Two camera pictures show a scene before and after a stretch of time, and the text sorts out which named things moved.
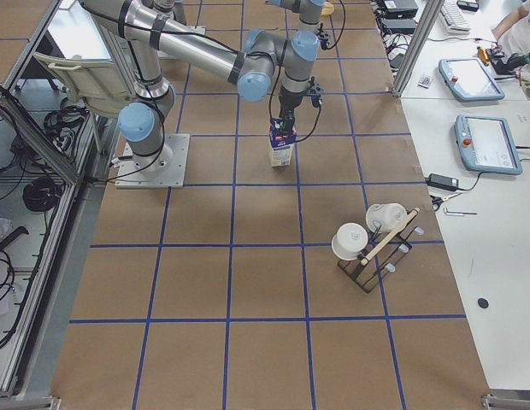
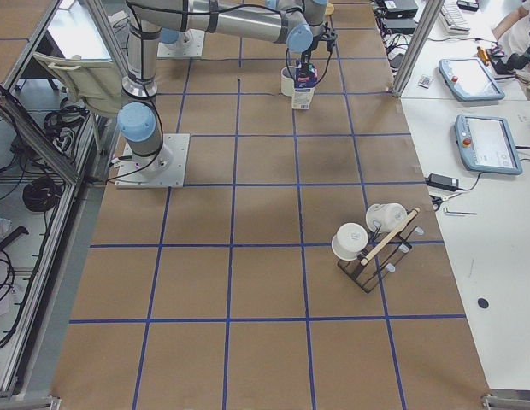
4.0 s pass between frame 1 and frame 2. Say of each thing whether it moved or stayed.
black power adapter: stayed
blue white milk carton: moved
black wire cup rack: stayed
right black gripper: moved
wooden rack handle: stayed
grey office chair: stayed
